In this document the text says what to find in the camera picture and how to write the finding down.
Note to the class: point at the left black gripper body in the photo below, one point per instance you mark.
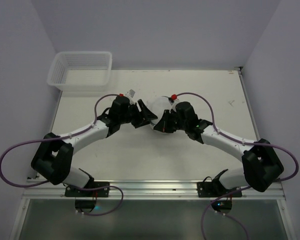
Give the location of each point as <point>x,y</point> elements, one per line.
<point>136,114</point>

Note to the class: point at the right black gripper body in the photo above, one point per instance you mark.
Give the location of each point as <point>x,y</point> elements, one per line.
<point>169,120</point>

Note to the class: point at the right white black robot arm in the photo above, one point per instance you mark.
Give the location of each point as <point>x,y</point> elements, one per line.
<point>260,164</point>

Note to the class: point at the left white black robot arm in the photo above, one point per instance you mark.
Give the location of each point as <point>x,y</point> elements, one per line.
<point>53,158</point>

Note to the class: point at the white plastic mesh basket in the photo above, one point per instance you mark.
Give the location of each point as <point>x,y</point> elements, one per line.
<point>81,71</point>

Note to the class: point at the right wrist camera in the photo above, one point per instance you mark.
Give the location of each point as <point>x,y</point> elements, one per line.
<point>173,98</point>

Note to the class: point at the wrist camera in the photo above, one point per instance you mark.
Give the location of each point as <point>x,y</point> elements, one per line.
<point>173,98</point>
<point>129,94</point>

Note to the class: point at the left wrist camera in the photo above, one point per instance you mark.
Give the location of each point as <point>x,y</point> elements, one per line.
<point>129,94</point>

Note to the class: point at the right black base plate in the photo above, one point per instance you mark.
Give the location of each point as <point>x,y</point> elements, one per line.
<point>211,188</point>

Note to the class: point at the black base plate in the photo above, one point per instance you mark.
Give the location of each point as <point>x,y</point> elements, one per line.
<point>211,188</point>
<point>103,192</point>

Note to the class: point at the aluminium mounting rail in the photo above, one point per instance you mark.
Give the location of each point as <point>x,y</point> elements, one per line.
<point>153,190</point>

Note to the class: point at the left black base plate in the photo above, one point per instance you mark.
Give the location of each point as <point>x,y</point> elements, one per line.
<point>103,192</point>

